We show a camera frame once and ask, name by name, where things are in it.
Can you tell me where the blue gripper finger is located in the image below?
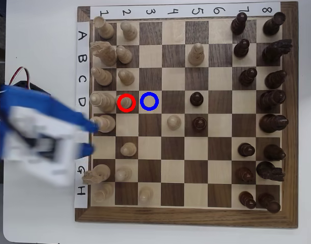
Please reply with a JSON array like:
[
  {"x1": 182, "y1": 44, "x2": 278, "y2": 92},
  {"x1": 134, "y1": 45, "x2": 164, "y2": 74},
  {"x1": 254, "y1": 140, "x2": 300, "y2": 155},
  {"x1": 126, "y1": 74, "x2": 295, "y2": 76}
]
[{"x1": 74, "y1": 143, "x2": 96, "y2": 160}]

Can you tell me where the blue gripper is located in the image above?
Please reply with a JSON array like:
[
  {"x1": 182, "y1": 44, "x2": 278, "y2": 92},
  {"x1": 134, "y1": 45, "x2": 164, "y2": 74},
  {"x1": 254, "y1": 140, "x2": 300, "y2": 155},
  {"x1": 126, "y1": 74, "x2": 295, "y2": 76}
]
[{"x1": 0, "y1": 85, "x2": 99, "y2": 160}]

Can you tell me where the light wooden chess pawn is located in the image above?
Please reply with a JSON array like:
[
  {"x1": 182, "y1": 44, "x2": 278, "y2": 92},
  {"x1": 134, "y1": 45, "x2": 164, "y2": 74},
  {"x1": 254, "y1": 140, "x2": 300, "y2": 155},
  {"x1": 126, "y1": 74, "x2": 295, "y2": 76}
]
[
  {"x1": 116, "y1": 45, "x2": 133, "y2": 65},
  {"x1": 166, "y1": 114, "x2": 182, "y2": 131},
  {"x1": 138, "y1": 187, "x2": 154, "y2": 203},
  {"x1": 118, "y1": 69, "x2": 135, "y2": 86},
  {"x1": 120, "y1": 20, "x2": 138, "y2": 41},
  {"x1": 119, "y1": 97, "x2": 133, "y2": 109},
  {"x1": 120, "y1": 142, "x2": 137, "y2": 157},
  {"x1": 115, "y1": 166, "x2": 133, "y2": 181}
]

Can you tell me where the light wooden chess knight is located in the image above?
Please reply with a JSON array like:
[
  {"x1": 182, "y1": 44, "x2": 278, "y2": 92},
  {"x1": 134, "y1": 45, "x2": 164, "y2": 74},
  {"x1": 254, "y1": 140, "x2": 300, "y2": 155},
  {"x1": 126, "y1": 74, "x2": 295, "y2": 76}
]
[
  {"x1": 81, "y1": 164, "x2": 111, "y2": 185},
  {"x1": 90, "y1": 41, "x2": 118, "y2": 66}
]

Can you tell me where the light wooden chess king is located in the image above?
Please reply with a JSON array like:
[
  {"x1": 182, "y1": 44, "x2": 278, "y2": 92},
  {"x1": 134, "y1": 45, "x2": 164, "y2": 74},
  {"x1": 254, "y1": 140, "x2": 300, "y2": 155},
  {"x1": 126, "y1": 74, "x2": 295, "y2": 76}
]
[{"x1": 94, "y1": 114, "x2": 117, "y2": 133}]

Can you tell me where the light wooden chess queen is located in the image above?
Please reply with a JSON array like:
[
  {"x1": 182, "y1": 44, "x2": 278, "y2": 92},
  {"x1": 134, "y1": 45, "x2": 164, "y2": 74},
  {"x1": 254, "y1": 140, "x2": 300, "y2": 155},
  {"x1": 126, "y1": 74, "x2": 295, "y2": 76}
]
[{"x1": 89, "y1": 92, "x2": 117, "y2": 113}]

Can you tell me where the light wooden chess rook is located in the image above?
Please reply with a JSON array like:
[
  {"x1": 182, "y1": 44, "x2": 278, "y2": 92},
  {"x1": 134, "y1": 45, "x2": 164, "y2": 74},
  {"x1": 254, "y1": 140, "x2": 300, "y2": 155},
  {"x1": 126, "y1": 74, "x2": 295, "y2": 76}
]
[
  {"x1": 93, "y1": 16, "x2": 115, "y2": 40},
  {"x1": 93, "y1": 182, "x2": 115, "y2": 203}
]

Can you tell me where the light wooden chess bishop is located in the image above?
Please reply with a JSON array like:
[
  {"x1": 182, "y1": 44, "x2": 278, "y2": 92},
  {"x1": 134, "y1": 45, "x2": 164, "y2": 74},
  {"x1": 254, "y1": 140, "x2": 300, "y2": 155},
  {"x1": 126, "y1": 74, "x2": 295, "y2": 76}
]
[
  {"x1": 90, "y1": 67, "x2": 114, "y2": 86},
  {"x1": 188, "y1": 43, "x2": 205, "y2": 67}
]

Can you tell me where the white letter label strip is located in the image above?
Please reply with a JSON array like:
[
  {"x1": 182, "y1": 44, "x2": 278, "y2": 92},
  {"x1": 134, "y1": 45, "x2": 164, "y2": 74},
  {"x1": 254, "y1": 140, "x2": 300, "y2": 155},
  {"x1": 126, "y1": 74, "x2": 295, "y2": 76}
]
[{"x1": 74, "y1": 21, "x2": 91, "y2": 208}]

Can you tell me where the wooden chessboard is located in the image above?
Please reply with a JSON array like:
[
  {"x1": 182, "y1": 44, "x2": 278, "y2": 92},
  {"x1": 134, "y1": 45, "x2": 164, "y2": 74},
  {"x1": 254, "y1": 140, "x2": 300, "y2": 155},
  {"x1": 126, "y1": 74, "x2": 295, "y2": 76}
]
[{"x1": 74, "y1": 1, "x2": 299, "y2": 229}]

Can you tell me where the dark wooden chess pawn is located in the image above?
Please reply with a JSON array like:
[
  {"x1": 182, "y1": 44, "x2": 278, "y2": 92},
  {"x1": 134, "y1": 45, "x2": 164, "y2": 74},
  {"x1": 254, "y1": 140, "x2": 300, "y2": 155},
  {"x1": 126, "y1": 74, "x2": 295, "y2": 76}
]
[
  {"x1": 238, "y1": 191, "x2": 257, "y2": 210},
  {"x1": 191, "y1": 116, "x2": 207, "y2": 132},
  {"x1": 233, "y1": 39, "x2": 250, "y2": 58},
  {"x1": 189, "y1": 91, "x2": 204, "y2": 107},
  {"x1": 235, "y1": 166, "x2": 255, "y2": 182},
  {"x1": 238, "y1": 67, "x2": 258, "y2": 86},
  {"x1": 231, "y1": 12, "x2": 248, "y2": 36},
  {"x1": 237, "y1": 142, "x2": 256, "y2": 157}
]

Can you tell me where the white number label strip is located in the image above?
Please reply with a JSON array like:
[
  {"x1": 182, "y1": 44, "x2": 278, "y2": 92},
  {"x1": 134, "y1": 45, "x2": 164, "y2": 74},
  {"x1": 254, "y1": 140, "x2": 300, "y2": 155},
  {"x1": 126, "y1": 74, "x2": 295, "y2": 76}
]
[{"x1": 90, "y1": 2, "x2": 281, "y2": 20}]

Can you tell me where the dark wooden chess knight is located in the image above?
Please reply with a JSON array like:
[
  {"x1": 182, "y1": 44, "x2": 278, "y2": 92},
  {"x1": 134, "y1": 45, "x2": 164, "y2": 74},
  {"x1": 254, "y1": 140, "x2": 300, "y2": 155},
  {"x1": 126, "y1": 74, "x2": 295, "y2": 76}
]
[
  {"x1": 262, "y1": 39, "x2": 293, "y2": 64},
  {"x1": 256, "y1": 161, "x2": 286, "y2": 182}
]

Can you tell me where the dark wooden chess bishop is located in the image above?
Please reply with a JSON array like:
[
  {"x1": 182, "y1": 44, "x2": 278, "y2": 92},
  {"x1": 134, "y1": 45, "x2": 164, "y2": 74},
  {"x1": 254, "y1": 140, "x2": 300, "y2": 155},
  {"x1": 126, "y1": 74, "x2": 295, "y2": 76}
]
[
  {"x1": 263, "y1": 144, "x2": 287, "y2": 161},
  {"x1": 264, "y1": 70, "x2": 288, "y2": 89}
]

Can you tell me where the dark wooden chess king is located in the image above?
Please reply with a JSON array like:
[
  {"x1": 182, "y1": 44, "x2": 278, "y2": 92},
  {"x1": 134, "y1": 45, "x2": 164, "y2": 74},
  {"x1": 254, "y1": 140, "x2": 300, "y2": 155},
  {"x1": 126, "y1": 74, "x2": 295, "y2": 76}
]
[{"x1": 259, "y1": 114, "x2": 290, "y2": 134}]

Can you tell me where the dark wooden chess rook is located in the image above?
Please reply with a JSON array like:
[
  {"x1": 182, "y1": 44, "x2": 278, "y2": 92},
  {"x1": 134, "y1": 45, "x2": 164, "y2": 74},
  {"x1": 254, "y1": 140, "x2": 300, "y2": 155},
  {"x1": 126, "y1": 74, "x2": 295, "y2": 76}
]
[
  {"x1": 262, "y1": 11, "x2": 287, "y2": 36},
  {"x1": 258, "y1": 193, "x2": 282, "y2": 214}
]

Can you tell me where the dark wooden chess queen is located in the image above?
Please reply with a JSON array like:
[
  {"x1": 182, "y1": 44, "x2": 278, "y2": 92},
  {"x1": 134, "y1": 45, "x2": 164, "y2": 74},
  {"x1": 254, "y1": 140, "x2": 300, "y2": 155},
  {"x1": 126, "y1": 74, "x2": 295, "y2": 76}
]
[{"x1": 257, "y1": 89, "x2": 287, "y2": 111}]

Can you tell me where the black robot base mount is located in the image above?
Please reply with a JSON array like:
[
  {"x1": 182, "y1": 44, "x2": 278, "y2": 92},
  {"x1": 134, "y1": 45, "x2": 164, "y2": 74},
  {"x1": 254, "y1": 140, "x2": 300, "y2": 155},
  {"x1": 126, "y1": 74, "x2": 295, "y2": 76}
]
[{"x1": 10, "y1": 80, "x2": 52, "y2": 99}]

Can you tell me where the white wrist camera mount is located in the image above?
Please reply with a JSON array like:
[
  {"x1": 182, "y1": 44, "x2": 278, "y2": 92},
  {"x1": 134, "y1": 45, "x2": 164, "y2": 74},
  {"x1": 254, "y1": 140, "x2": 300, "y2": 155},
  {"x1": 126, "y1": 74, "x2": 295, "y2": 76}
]
[{"x1": 2, "y1": 105, "x2": 78, "y2": 188}]

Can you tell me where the red white servo cable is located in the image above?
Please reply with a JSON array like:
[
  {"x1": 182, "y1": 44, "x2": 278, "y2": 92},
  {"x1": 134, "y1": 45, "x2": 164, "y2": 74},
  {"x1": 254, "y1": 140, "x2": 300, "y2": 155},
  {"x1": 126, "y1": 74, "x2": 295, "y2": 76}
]
[{"x1": 8, "y1": 66, "x2": 33, "y2": 90}]

